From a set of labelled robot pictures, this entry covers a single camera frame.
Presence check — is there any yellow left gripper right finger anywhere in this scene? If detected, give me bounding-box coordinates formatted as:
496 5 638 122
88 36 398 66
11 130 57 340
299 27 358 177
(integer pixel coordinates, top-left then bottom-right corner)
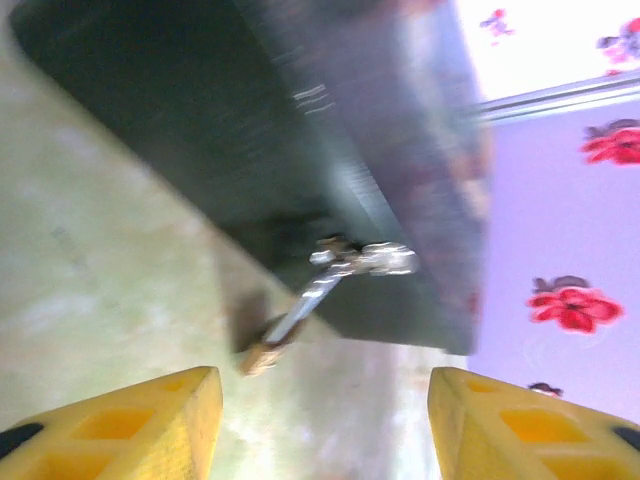
428 366 640 480

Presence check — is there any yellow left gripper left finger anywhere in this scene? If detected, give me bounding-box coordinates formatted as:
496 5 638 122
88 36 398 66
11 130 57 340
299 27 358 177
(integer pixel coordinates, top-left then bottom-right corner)
0 365 224 480

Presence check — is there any silver metal hasp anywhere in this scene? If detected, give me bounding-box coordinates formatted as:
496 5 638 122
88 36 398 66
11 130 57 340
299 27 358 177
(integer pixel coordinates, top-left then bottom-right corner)
308 235 422 279

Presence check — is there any aluminium corner post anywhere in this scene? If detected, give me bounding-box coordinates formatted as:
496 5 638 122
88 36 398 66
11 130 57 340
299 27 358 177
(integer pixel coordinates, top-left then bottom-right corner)
467 69 640 125

